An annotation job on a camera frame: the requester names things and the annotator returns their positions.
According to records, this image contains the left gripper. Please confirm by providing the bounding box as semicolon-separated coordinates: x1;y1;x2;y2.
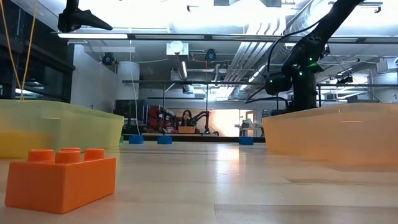
57;0;114;34

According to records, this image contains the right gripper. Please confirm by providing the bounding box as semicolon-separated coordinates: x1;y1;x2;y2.
291;66;318;112

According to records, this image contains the small orange toy block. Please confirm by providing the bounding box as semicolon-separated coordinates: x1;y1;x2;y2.
4;147;118;215

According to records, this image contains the long ceiling light strip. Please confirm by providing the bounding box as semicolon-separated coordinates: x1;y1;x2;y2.
57;32;129;40

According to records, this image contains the round blue ceiling device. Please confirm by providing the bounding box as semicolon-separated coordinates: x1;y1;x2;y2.
204;48;218;62
101;52;116;67

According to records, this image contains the orange translucent plastic bin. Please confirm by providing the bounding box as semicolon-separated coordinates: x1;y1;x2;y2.
262;102;398;167

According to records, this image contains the white cylindrical tank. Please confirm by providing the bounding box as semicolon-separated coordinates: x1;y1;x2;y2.
116;60;141;101

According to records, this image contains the white square ceiling fixture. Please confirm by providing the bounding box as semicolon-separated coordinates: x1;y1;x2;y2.
165;40;190;57

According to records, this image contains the yellow translucent plastic bin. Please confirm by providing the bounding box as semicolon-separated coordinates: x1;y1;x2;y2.
0;98;125;159

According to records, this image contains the person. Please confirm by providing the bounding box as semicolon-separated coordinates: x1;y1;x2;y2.
178;109;196;128

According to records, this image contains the red background machine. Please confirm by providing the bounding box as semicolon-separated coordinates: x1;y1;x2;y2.
146;105;177;133

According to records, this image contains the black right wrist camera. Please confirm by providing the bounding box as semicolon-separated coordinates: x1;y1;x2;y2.
264;72;294;96

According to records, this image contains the black ceiling camera rig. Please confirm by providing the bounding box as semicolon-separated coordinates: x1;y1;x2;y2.
336;74;354;85

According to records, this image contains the yellow cable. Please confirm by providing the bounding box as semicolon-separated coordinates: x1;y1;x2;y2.
0;0;39;102

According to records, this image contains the black background workbench frame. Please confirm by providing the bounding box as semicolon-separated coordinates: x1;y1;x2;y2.
121;79;398;108

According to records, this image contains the black metal rig frame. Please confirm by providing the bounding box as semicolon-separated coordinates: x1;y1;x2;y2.
120;133;266;144

